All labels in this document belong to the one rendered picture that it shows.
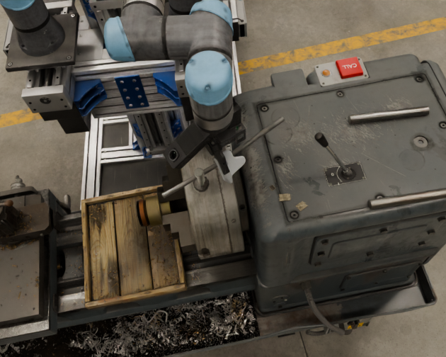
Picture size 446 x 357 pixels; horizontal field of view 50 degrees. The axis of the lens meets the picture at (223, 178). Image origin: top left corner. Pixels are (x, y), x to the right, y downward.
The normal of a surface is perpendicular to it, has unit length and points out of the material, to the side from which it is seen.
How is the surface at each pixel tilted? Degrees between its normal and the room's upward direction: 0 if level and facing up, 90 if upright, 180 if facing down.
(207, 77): 9
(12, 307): 0
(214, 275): 0
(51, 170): 0
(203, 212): 36
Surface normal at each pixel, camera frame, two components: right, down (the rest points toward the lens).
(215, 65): -0.04, -0.33
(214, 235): 0.12, 0.51
